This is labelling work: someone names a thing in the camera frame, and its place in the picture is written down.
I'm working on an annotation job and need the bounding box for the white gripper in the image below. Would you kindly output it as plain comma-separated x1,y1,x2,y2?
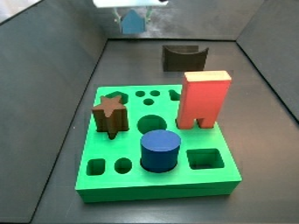
92,0,168,24

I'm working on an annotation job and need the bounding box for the brown star block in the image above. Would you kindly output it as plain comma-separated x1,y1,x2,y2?
91,95,128,139

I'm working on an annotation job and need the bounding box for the blue cylinder block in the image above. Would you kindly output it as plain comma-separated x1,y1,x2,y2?
140,129,181,173

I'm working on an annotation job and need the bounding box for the red two-legged block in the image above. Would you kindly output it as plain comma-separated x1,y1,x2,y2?
176,71,231,130

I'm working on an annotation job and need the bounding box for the green shape sorter base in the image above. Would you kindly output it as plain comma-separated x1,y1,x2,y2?
75,85,241,203

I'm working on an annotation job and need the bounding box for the black curved fixture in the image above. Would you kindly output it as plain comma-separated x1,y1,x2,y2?
163,45,209,72

